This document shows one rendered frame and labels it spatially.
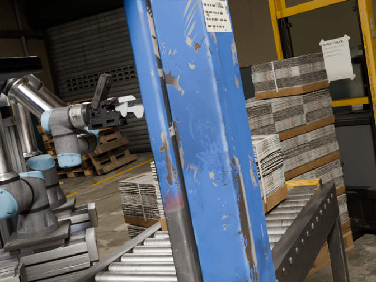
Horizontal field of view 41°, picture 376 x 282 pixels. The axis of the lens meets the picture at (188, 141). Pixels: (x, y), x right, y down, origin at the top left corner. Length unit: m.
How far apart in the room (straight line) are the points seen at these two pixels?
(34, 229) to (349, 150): 2.54
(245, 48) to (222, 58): 9.07
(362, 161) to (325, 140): 0.59
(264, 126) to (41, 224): 1.42
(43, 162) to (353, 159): 2.30
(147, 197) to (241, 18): 7.39
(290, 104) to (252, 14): 6.58
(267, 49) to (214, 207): 8.97
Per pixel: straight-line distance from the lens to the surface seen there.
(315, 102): 3.23
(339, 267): 1.99
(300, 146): 3.09
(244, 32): 9.57
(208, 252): 0.51
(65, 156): 1.66
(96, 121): 1.61
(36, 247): 1.94
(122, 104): 1.52
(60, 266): 1.95
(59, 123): 1.65
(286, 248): 1.34
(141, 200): 2.50
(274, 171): 1.73
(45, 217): 1.93
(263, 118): 2.84
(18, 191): 1.81
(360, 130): 3.78
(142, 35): 0.49
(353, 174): 3.89
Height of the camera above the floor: 1.26
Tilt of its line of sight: 6 degrees down
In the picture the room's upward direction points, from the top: 11 degrees counter-clockwise
